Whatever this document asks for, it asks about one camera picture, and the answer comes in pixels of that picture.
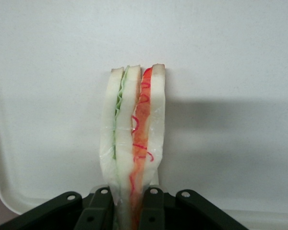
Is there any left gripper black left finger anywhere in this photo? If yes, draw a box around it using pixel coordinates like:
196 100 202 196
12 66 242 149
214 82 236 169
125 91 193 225
0 187 116 230

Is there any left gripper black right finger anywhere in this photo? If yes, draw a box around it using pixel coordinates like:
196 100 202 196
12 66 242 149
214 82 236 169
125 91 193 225
139 186 250 230

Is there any triangle sandwich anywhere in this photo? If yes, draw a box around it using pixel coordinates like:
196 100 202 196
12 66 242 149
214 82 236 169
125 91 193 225
98 63 168 230

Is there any cream rectangular plastic tray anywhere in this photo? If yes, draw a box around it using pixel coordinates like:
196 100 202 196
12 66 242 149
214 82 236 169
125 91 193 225
0 0 288 230

